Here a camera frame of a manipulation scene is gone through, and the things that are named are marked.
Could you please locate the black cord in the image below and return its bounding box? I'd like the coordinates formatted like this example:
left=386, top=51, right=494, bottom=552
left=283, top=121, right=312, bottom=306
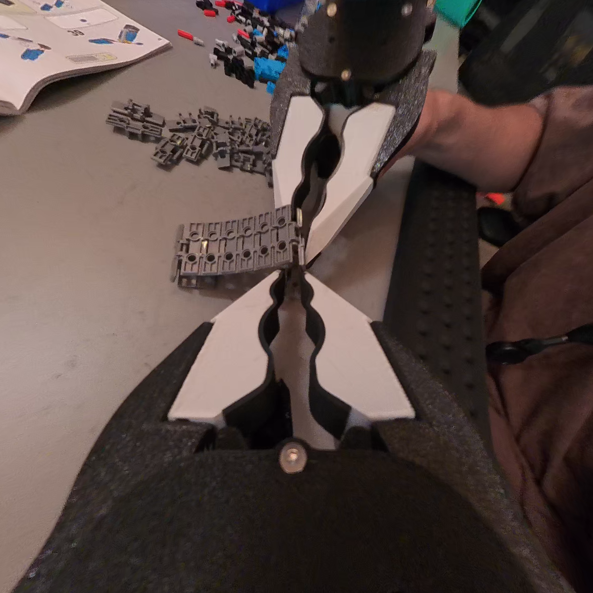
left=486, top=323, right=593, bottom=367

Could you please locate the green plastic bin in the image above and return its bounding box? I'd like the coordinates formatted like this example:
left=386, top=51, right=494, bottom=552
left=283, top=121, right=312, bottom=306
left=434, top=0, right=485, bottom=29

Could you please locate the person's right forearm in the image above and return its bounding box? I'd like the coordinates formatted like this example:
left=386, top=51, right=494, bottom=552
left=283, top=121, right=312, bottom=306
left=381, top=89, right=544, bottom=193

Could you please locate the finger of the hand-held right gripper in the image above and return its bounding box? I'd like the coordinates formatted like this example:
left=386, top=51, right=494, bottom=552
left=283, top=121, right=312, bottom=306
left=303, top=102, right=397, bottom=265
left=271, top=95, right=326, bottom=218

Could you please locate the blue building block assembly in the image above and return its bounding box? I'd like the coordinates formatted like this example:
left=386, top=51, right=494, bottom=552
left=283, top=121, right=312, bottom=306
left=252, top=44, right=292, bottom=95

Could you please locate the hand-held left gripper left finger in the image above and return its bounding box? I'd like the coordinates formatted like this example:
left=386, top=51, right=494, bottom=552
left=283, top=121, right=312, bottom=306
left=167, top=271, right=284, bottom=424

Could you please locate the pile of mixed building parts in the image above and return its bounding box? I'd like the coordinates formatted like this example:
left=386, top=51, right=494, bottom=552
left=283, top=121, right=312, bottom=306
left=195, top=0, right=309, bottom=61

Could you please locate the pile of grey track links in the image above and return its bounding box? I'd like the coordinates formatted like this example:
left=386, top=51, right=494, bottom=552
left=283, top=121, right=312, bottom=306
left=106, top=98, right=277, bottom=187

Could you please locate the assembled grey track chain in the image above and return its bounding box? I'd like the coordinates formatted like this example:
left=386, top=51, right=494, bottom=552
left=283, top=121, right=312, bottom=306
left=170, top=205, right=308, bottom=302

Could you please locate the grey desk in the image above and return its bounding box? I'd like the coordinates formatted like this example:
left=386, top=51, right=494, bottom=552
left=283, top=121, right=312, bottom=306
left=0, top=0, right=459, bottom=593

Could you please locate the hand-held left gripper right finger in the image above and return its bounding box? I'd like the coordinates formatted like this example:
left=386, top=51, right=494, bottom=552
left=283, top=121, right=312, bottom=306
left=301, top=272, right=417, bottom=426

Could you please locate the instruction booklet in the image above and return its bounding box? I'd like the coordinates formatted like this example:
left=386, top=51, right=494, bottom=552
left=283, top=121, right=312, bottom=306
left=0, top=0, right=173, bottom=116

